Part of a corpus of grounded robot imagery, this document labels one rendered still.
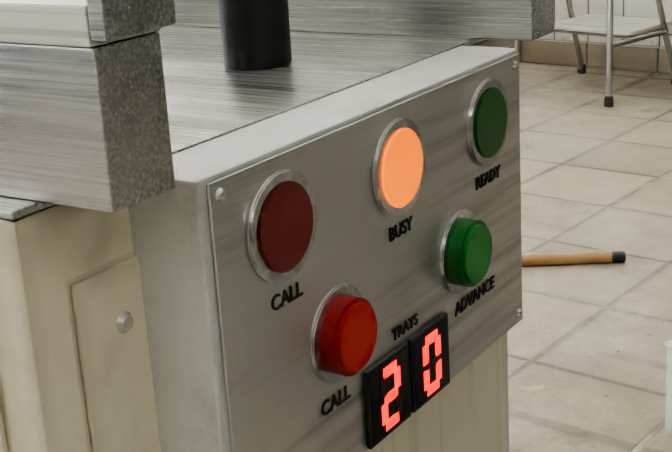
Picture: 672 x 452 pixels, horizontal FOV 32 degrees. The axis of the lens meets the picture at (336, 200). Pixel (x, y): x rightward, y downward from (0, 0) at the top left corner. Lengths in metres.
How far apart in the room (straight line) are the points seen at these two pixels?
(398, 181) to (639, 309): 2.01
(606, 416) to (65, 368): 1.70
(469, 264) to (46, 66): 0.24
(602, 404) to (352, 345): 1.65
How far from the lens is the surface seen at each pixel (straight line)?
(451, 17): 0.60
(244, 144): 0.41
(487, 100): 0.53
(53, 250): 0.38
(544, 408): 2.06
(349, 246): 0.45
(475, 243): 0.52
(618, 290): 2.55
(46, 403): 0.39
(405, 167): 0.47
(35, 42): 0.35
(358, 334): 0.45
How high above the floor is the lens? 0.94
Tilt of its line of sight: 17 degrees down
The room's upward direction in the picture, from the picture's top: 4 degrees counter-clockwise
